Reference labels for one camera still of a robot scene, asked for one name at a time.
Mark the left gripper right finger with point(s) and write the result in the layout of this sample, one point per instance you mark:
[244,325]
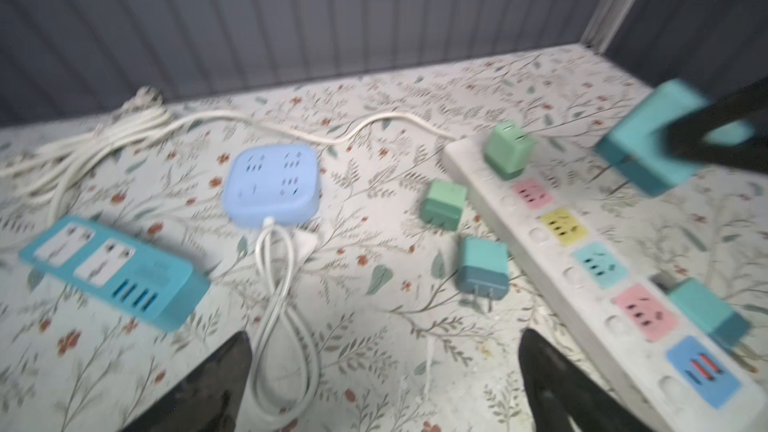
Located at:
[562,397]

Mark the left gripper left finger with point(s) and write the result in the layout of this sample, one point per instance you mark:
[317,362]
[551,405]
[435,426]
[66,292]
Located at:
[208,398]

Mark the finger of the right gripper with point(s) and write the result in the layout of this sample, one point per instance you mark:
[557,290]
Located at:
[730,132]

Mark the teal plug adapter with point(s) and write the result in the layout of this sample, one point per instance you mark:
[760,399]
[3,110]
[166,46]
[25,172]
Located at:
[713,316]
[483,269]
[634,145]

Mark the long white power strip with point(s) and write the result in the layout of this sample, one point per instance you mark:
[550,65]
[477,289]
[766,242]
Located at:
[665,371]

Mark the green plug adapter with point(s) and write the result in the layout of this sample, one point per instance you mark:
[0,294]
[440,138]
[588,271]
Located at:
[443,205]
[508,150]

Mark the teal small power strip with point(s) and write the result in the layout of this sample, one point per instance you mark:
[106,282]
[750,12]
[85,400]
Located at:
[147,283]

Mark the blue square power socket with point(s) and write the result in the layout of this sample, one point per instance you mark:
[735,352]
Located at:
[281,182]

